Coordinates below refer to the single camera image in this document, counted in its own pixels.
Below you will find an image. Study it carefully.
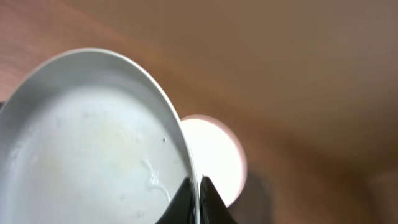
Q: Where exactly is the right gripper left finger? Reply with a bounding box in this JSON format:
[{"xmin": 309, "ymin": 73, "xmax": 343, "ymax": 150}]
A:
[{"xmin": 156, "ymin": 177, "xmax": 195, "ymax": 224}]

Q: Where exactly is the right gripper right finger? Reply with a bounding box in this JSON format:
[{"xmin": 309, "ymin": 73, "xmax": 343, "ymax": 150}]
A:
[{"xmin": 200, "ymin": 176, "xmax": 237, "ymax": 224}]

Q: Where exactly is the white plate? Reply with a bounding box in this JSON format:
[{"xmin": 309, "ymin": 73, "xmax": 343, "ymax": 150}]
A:
[{"xmin": 181, "ymin": 114, "xmax": 248, "ymax": 207}]

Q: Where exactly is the pale grey plate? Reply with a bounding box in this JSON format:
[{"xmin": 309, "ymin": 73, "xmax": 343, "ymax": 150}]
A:
[{"xmin": 1, "ymin": 48, "xmax": 200, "ymax": 223}]

